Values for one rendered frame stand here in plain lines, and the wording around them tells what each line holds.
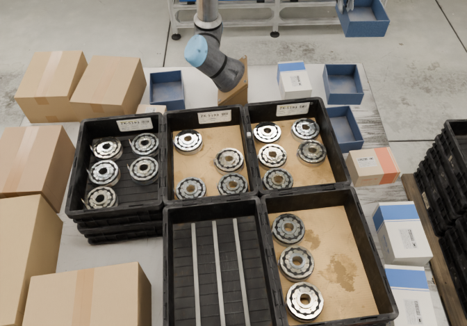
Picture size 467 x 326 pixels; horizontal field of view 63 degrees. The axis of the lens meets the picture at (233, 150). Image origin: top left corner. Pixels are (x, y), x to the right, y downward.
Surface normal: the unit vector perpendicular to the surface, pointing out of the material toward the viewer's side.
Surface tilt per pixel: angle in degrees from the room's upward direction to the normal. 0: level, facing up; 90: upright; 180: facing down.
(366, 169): 0
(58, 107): 90
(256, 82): 0
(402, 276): 0
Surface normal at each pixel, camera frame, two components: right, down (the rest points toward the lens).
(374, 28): 0.04, 0.79
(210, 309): -0.02, -0.61
